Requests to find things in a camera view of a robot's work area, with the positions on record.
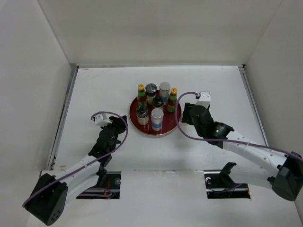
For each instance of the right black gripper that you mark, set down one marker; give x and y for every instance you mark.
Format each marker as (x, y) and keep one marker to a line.
(187, 106)

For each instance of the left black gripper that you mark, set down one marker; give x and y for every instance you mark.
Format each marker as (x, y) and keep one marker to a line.
(119, 123)

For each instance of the black-lid shaker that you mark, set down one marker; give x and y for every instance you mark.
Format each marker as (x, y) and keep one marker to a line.
(142, 115)
(158, 102)

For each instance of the ketchup bottle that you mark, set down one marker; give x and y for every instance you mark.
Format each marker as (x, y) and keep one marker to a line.
(171, 102)
(141, 96)

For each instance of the tall pearl jar blue label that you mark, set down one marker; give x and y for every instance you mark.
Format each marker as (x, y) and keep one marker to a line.
(164, 91)

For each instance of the silver-lid spice shaker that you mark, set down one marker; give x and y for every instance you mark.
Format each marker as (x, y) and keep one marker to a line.
(150, 92)

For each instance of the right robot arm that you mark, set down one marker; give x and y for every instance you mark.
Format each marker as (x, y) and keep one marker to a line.
(283, 169)

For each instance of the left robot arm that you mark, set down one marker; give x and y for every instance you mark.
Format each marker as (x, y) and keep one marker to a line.
(52, 192)

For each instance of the red round tray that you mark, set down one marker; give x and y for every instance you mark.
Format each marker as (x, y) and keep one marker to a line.
(169, 123)

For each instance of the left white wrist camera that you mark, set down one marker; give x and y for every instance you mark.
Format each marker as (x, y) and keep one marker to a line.
(100, 119)

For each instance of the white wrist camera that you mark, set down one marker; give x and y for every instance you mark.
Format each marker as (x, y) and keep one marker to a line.
(100, 119)
(203, 99)

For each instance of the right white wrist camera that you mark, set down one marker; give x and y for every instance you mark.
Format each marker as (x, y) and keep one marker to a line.
(203, 99)

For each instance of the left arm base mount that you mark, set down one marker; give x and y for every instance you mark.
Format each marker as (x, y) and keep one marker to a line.
(107, 187)

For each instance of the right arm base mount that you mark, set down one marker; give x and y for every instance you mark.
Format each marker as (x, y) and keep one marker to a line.
(219, 185)

